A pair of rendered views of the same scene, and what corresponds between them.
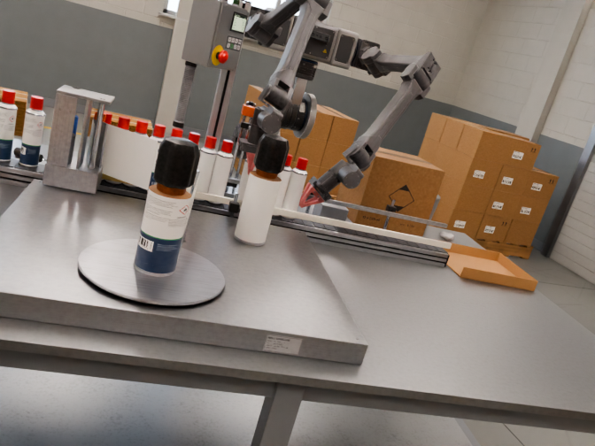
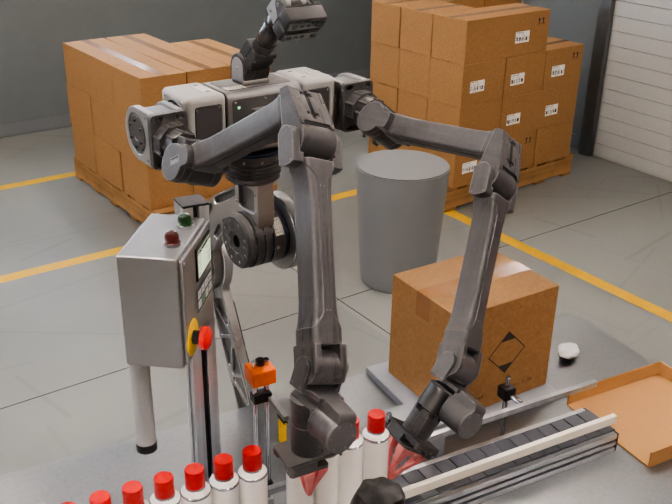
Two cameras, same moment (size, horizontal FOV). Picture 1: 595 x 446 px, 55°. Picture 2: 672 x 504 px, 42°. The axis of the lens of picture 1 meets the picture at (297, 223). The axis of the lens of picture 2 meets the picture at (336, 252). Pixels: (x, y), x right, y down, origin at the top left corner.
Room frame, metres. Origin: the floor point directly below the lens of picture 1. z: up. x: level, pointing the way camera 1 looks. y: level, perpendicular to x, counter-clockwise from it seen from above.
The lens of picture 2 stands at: (0.54, 0.40, 2.03)
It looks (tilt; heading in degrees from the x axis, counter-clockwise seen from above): 25 degrees down; 347
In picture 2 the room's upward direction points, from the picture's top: 1 degrees clockwise
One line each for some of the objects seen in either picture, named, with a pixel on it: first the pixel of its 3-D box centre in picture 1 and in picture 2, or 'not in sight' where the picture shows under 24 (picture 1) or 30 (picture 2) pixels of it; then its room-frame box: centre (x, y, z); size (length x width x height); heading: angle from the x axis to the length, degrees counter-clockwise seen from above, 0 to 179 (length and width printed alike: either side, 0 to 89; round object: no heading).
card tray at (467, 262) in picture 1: (482, 264); (655, 410); (2.03, -0.69, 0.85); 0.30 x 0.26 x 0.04; 106
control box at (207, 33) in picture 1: (216, 34); (169, 289); (1.81, 0.39, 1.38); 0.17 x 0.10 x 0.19; 161
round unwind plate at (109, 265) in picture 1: (153, 270); not in sight; (1.13, 0.27, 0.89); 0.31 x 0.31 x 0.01
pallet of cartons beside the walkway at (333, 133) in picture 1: (289, 144); (168, 123); (5.86, 0.30, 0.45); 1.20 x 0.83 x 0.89; 25
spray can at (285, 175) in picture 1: (280, 184); (349, 464); (1.81, 0.09, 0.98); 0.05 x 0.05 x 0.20
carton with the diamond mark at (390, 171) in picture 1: (387, 188); (470, 329); (2.24, -0.31, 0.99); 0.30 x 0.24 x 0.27; 110
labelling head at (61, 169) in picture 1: (80, 139); not in sight; (1.55, 0.65, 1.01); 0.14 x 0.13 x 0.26; 106
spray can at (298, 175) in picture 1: (295, 188); (374, 458); (1.82, 0.04, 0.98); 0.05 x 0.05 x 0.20
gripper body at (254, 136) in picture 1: (258, 137); (307, 438); (1.72, 0.19, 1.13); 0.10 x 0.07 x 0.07; 106
